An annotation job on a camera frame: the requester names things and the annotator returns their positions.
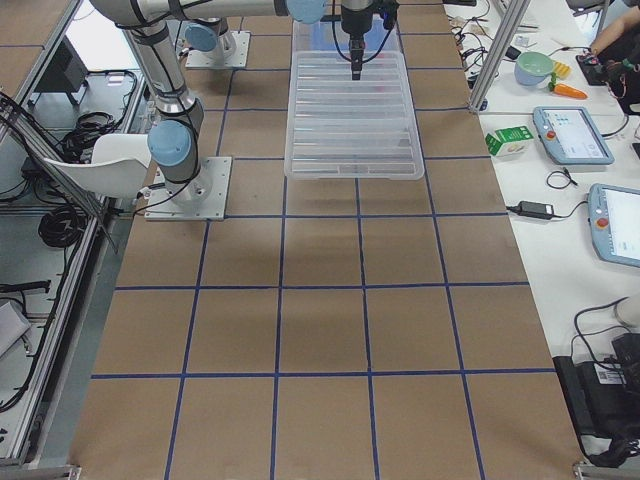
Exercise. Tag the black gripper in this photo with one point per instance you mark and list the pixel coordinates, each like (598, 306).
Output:
(356, 19)

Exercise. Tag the clear plastic box lid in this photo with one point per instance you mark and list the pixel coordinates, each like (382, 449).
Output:
(339, 128)

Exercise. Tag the green blue bowl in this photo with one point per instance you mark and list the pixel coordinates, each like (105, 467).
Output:
(531, 68)

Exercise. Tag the green white carton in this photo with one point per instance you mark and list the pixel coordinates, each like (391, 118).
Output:
(508, 141)

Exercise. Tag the toy carrot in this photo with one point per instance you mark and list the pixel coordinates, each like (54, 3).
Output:
(565, 90)

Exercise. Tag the yellow toy corn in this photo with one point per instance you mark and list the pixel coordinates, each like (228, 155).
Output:
(561, 70)

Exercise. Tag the teach pendant tablet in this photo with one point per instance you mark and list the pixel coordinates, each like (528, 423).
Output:
(614, 223)
(570, 136)

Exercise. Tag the black power adapter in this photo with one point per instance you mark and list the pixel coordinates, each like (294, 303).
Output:
(535, 210)

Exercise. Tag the white chair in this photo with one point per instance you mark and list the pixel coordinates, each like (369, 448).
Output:
(118, 166)

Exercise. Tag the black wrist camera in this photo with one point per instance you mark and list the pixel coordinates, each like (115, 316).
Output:
(388, 11)

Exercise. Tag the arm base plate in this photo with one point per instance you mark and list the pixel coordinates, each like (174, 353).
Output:
(197, 60)
(204, 198)

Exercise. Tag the aluminium frame post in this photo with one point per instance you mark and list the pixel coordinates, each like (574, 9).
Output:
(504, 34)

